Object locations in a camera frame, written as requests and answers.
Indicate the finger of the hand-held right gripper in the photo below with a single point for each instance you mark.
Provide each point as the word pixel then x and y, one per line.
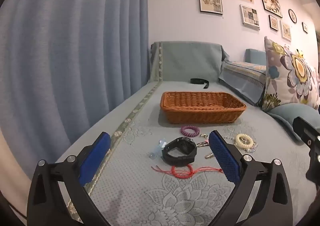
pixel 306 129

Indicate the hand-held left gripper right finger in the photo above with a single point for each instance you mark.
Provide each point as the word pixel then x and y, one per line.
pixel 225 158

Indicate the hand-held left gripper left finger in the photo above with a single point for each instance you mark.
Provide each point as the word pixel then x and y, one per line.
pixel 95 157

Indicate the gold metal hairpin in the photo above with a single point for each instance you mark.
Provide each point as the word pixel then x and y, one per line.
pixel 209 155

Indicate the pink metal hairpin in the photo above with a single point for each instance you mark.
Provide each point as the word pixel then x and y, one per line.
pixel 202 143

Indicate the small gold earring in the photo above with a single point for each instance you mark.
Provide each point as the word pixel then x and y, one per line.
pixel 204 136

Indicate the black wrist watch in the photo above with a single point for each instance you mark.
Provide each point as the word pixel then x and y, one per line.
pixel 178 158

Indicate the brown wicker basket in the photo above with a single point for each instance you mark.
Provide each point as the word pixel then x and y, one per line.
pixel 200 113

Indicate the clear plastic hair clip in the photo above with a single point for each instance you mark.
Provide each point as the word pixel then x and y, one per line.
pixel 158 148

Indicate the teal seat cushion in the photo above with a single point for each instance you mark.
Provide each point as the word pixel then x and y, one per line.
pixel 285 114

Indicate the floral pillow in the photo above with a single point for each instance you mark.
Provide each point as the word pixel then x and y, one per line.
pixel 290 76

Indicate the small yellow plush toy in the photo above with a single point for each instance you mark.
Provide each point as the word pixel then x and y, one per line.
pixel 300 52

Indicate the striped blue pillow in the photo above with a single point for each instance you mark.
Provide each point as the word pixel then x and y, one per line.
pixel 241 78

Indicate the teal back cushion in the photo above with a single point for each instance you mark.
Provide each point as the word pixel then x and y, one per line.
pixel 255 55

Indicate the blue curtain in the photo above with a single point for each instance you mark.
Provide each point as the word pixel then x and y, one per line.
pixel 70 53

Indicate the light wooden picture frame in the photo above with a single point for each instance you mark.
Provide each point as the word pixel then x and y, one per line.
pixel 286 31

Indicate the tiny dark picture frame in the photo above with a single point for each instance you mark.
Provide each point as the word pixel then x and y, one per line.
pixel 305 27

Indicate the narrow dark picture frame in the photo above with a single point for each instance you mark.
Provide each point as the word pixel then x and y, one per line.
pixel 273 23

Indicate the round wall frame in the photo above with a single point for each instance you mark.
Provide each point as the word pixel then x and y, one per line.
pixel 292 15

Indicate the white picture frame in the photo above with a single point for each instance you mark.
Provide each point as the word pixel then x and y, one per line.
pixel 249 17

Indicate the large floral picture frame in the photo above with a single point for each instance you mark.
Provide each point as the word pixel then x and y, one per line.
pixel 270 2

